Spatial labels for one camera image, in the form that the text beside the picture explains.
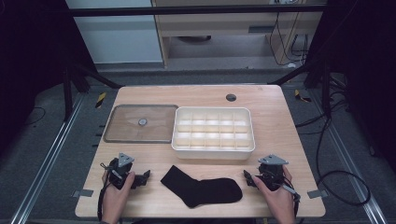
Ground right hand-held gripper cable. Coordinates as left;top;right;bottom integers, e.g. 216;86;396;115
280;183;302;218

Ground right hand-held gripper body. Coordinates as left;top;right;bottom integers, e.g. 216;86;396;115
257;154;290;191

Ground white cabinet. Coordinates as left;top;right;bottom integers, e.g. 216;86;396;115
64;0;164;65

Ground left hand-held gripper cable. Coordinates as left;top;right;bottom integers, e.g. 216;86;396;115
96;161;114;222

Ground aluminium floor rail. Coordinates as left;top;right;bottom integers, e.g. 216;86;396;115
311;89;389;224
9;93;85;224

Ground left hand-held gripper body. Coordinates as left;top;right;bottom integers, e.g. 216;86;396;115
106;152;138;190

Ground transparent lid with knob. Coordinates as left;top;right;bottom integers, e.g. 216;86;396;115
103;104;179;145

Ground black cable loop on floor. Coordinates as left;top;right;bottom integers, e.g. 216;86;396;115
315;116;372;207

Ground black stand leg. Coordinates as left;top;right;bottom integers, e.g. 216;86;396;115
61;60;124;123
275;57;332;118

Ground grey metal table bracket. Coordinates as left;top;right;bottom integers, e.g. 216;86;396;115
71;189;94;199
306;189;330;200

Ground person's right hand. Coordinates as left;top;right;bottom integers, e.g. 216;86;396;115
251;165;297;219

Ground black sock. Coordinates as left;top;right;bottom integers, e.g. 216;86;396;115
160;164;244;209

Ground black cables under desk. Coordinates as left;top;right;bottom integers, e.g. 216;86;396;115
268;11;310;68

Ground white divided organizer box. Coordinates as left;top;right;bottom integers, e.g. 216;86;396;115
171;106;256;161

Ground light wooden desk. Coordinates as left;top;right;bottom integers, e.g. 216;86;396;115
150;0;328;68

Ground black and yellow tape strip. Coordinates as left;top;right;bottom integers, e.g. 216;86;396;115
293;89;312;104
94;91;107;109

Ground hand-held gripper cable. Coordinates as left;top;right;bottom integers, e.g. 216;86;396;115
96;161;114;222
280;183;302;218

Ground black horizontal frame bar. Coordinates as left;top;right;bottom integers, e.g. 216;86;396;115
69;4;327;18

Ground person's left hand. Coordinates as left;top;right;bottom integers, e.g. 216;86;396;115
101;171;136;217

